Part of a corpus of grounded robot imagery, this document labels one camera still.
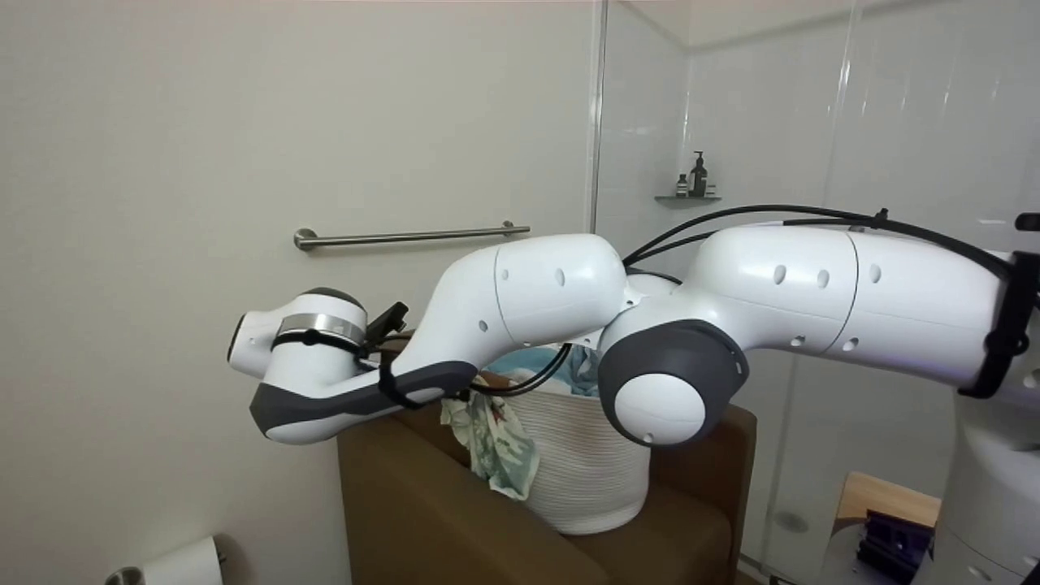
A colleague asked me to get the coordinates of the small floral patterned towel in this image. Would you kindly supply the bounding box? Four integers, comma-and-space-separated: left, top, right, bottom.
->
439, 392, 540, 499

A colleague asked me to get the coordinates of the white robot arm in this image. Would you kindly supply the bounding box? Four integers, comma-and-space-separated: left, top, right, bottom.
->
227, 224, 1037, 585

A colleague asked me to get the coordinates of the white woven hamper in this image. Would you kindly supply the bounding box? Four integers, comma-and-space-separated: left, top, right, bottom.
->
513, 390, 651, 537

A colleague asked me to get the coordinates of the shower corner shelf with bottles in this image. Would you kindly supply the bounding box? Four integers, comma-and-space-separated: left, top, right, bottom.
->
658, 151, 718, 203

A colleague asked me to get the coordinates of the brown armchair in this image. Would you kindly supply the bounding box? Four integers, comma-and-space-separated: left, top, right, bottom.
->
339, 407, 757, 585

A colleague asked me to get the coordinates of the white toilet paper roll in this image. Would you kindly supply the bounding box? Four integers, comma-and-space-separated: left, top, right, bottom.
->
105, 537, 224, 585

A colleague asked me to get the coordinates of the purple clamp block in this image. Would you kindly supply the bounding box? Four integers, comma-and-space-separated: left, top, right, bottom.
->
857, 509, 933, 585

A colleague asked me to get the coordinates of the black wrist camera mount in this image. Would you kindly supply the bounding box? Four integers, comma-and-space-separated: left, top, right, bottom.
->
363, 301, 409, 347

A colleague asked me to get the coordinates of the chrome wall towel bar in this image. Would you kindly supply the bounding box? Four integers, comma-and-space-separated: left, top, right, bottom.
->
291, 219, 530, 252

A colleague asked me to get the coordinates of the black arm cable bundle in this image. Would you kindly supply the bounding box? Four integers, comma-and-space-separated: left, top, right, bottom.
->
271, 202, 1040, 404

